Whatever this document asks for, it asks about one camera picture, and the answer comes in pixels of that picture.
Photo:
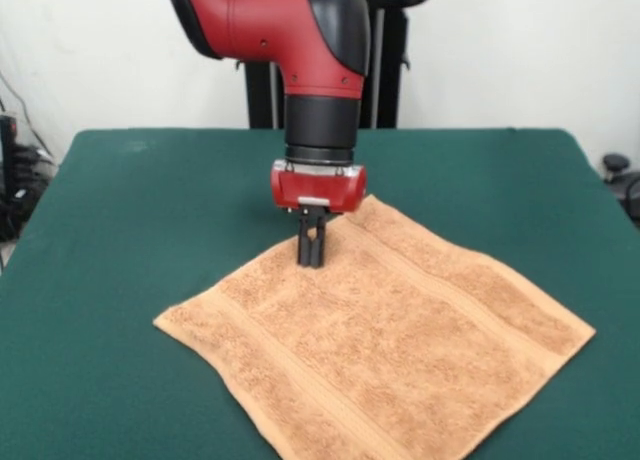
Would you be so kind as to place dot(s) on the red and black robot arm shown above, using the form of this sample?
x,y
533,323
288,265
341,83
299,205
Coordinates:
x,y
300,40

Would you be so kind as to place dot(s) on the black office chair base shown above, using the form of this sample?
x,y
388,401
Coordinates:
x,y
622,177

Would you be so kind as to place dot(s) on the black electronics box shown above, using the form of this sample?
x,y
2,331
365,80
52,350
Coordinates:
x,y
7,150

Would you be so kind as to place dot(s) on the dark green table cloth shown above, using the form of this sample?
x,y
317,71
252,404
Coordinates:
x,y
100,280

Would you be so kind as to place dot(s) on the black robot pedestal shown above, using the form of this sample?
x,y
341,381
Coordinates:
x,y
385,70

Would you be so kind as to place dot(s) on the orange terry towel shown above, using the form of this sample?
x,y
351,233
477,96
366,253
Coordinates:
x,y
375,340

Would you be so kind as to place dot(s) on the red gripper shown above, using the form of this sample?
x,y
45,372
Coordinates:
x,y
320,190

